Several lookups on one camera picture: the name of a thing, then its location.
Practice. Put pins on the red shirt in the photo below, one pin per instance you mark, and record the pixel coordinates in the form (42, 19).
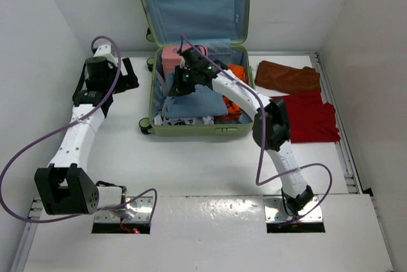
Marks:
(311, 119)

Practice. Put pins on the light blue jeans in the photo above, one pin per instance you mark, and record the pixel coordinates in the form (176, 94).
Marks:
(201, 103)

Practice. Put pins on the pink cosmetic case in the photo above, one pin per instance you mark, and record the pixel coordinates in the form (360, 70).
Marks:
(170, 59)

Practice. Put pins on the brown towel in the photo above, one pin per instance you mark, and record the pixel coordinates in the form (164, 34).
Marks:
(286, 79)

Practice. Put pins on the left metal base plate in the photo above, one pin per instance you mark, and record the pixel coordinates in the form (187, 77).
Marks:
(136, 212)

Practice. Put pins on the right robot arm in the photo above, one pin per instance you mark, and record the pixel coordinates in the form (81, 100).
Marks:
(271, 125)

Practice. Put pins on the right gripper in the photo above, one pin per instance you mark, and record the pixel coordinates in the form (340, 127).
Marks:
(179, 88)

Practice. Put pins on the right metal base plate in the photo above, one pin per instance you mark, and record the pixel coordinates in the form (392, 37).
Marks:
(275, 213)

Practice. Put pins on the light green suitcase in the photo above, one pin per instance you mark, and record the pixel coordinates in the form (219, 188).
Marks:
(221, 26)

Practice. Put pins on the metal base plate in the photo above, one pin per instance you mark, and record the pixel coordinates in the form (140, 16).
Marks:
(275, 213)
(136, 212)

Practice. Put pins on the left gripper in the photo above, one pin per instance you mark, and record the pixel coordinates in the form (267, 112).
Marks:
(127, 81)

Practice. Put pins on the newspaper print white cloth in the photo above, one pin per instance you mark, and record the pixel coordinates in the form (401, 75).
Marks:
(161, 120)

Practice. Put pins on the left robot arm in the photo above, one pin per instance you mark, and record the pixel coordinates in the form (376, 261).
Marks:
(64, 185)

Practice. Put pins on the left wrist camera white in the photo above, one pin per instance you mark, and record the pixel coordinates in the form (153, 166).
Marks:
(105, 50)

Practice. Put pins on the orange black patterned blanket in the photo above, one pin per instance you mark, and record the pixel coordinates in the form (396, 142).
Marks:
(234, 111)

